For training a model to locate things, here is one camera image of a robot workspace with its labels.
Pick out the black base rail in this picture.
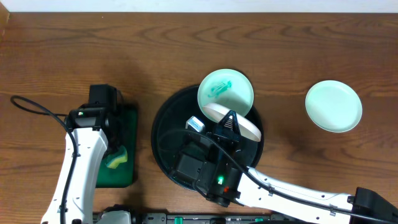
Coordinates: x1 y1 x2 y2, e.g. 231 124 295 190
93 203 312 224

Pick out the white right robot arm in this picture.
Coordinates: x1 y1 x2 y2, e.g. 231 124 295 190
169 109 397 223

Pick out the black round tray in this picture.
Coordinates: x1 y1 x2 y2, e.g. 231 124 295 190
151 85 264 191

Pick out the black rectangular sponge tray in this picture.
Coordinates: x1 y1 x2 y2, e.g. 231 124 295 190
96 104 138 188

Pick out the mint plate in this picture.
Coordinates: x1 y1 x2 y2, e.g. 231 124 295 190
197 68 254 121
305 80 363 133

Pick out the green sponge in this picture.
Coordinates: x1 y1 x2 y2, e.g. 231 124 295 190
105 146 128 169

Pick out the white plate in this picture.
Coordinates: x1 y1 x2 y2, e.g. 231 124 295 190
202 103 262 142

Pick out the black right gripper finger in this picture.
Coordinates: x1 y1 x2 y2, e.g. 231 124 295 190
214 110 241 142
185 116 205 133

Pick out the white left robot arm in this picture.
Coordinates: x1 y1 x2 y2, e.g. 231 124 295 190
41 84 121 223

